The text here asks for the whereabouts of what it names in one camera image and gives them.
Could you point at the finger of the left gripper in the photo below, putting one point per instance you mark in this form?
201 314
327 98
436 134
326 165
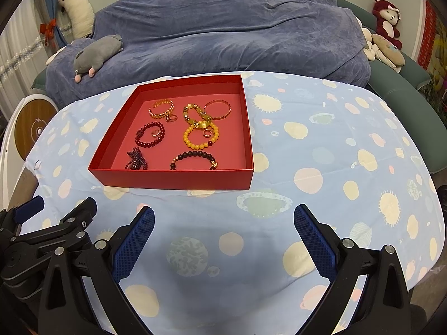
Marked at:
13 219
76 220

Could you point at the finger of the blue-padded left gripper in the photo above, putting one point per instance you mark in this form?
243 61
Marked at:
65 307

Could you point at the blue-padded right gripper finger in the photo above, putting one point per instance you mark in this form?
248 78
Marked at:
383 306

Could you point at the gold bangle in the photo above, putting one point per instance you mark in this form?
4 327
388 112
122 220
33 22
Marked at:
218 109

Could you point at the white round wooden-top stool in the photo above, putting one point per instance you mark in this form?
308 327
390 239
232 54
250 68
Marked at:
28 121

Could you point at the light blue patterned sheet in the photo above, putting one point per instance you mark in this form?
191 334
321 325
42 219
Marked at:
231 262

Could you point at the red cardboard box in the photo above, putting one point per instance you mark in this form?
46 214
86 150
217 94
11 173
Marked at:
156 140

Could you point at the grey mouse plush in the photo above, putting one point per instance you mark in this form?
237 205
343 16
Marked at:
91 59

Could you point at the white sheep plush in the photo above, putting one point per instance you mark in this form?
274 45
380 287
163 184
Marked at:
81 15

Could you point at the blue-grey blanket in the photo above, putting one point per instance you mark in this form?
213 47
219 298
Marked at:
314 38

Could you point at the blue curtain with red bow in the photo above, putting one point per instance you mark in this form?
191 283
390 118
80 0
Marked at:
49 27

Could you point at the beige plush toy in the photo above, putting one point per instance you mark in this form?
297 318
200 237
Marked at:
379 48

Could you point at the red monkey plush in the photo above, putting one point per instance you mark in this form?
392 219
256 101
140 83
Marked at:
388 16

